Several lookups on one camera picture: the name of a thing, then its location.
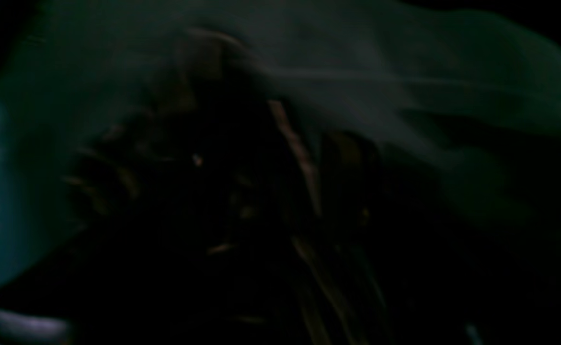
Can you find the navy white striped t-shirt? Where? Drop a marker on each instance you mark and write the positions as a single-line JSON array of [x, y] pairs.
[[209, 223]]

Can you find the teal table cloth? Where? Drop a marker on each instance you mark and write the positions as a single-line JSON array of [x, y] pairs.
[[350, 63]]

